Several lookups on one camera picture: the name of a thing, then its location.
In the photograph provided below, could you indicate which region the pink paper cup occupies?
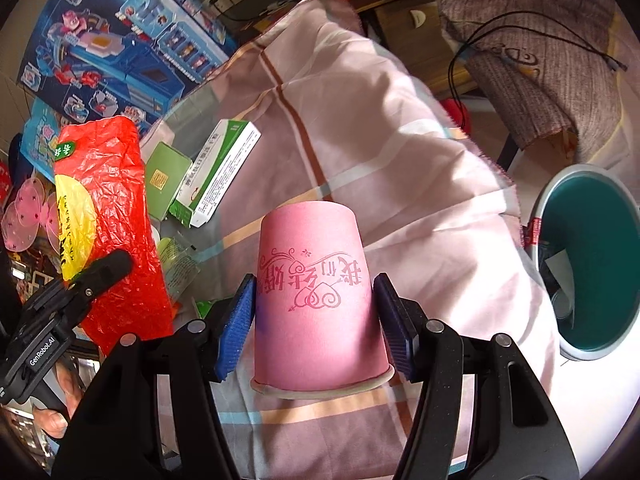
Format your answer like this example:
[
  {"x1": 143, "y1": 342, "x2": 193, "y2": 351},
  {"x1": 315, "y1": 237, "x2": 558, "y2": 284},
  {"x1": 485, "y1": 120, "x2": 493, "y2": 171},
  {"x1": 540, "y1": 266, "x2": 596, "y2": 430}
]
[{"x1": 252, "y1": 200, "x2": 394, "y2": 400}]

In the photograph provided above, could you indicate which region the red plastic bag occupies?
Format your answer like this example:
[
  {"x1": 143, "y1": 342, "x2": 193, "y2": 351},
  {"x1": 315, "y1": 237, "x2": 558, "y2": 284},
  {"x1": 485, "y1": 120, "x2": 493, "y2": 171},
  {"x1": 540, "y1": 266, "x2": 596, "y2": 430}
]
[{"x1": 54, "y1": 116, "x2": 174, "y2": 354}]

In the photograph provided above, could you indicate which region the white green medicine box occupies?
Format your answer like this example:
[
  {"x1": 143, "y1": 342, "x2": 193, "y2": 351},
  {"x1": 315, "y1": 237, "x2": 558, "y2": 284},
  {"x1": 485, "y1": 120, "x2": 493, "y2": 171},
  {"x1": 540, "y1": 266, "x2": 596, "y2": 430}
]
[{"x1": 168, "y1": 119, "x2": 262, "y2": 228}]

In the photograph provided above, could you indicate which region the green cardboard box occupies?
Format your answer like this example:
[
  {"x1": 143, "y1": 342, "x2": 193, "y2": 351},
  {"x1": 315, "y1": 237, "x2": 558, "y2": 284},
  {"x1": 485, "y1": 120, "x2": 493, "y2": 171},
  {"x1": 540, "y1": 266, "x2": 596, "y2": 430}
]
[{"x1": 144, "y1": 142, "x2": 192, "y2": 221}]

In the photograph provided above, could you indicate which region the teal trash bin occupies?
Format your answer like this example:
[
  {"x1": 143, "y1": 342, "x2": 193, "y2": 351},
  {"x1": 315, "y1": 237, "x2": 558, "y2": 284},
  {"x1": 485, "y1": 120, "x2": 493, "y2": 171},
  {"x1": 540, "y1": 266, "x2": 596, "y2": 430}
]
[{"x1": 525, "y1": 164, "x2": 639, "y2": 361}]

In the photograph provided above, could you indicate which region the left hand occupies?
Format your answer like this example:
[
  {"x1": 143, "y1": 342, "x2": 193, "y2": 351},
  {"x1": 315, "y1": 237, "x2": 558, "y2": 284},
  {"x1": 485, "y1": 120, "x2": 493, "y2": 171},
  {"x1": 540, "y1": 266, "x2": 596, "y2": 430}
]
[{"x1": 32, "y1": 358, "x2": 86, "y2": 442}]

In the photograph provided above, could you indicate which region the clear plastic wrapper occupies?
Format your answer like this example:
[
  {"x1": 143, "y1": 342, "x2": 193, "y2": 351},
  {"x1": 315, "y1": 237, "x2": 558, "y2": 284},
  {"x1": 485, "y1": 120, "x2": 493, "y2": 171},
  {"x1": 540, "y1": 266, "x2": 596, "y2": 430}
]
[{"x1": 156, "y1": 233, "x2": 200, "y2": 304}]

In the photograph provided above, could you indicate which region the pink butterfly wings toy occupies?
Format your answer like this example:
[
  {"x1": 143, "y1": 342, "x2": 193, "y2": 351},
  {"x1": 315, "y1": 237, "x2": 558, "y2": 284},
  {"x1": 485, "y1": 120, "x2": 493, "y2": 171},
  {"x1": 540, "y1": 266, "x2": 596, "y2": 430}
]
[{"x1": 1, "y1": 177, "x2": 60, "y2": 254}]

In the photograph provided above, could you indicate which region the pink plaid tablecloth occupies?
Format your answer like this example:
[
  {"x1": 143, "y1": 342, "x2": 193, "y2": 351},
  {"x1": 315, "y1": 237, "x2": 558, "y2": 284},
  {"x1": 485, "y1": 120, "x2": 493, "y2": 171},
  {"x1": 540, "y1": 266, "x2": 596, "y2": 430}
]
[{"x1": 140, "y1": 0, "x2": 559, "y2": 479}]

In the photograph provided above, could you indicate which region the red round object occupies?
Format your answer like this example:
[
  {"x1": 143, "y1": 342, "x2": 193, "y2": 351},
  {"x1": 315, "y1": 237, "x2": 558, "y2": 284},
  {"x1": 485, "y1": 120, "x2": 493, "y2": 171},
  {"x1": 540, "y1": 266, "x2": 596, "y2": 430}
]
[{"x1": 439, "y1": 98, "x2": 472, "y2": 134}]

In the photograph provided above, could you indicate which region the blue toy box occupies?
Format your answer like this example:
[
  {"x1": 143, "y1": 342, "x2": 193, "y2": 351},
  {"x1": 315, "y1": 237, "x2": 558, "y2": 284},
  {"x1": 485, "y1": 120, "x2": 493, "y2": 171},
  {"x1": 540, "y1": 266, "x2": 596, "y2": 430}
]
[{"x1": 18, "y1": 0, "x2": 238, "y2": 134}]

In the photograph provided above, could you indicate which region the brown striped cloth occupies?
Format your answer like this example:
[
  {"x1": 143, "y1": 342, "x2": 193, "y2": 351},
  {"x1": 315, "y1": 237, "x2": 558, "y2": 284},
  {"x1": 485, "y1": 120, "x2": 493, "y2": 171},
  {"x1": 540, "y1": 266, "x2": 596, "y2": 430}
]
[{"x1": 436, "y1": 0, "x2": 627, "y2": 162}]

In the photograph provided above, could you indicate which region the black cable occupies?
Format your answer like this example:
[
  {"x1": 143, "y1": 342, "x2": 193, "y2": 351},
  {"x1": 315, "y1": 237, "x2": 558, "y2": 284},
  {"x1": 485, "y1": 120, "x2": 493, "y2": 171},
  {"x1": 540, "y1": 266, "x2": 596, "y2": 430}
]
[{"x1": 447, "y1": 8, "x2": 629, "y2": 134}]

